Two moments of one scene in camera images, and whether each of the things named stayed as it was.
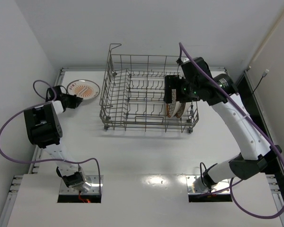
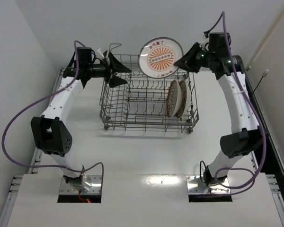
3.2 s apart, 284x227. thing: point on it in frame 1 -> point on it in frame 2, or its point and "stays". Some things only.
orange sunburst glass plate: [86, 89] -> [157, 56]
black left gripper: [71, 100] -> [109, 71]
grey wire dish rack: [133, 95] stays
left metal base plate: [93, 180] stays
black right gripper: [170, 89] -> [196, 59]
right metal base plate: [224, 186] stays
